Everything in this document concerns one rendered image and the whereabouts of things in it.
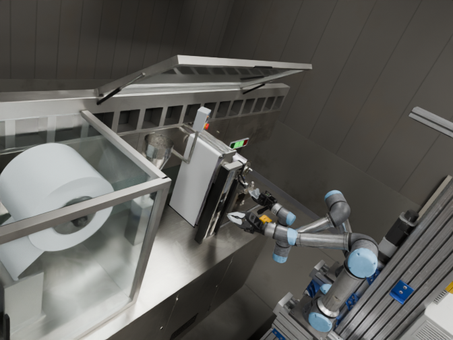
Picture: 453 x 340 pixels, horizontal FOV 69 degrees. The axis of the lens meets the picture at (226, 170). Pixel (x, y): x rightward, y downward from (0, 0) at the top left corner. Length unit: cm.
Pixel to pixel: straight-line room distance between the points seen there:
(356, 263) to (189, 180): 103
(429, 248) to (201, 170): 122
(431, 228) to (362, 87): 247
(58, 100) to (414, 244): 173
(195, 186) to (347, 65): 262
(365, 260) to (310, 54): 308
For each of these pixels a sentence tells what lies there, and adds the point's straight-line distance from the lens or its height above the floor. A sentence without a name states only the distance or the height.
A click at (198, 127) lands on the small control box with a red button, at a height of 163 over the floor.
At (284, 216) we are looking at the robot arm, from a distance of 215.
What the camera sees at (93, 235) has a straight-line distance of 114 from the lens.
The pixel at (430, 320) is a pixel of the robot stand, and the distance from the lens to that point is 198.
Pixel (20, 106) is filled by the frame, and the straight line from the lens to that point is 144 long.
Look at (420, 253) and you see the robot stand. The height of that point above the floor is 146.
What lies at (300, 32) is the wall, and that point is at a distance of 437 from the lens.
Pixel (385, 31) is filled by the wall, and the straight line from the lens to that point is 402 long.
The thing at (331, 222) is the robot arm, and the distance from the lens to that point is 208.
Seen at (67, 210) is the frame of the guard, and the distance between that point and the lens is 101.
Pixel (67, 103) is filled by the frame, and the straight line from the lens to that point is 151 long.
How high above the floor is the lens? 226
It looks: 29 degrees down
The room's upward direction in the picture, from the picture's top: 21 degrees clockwise
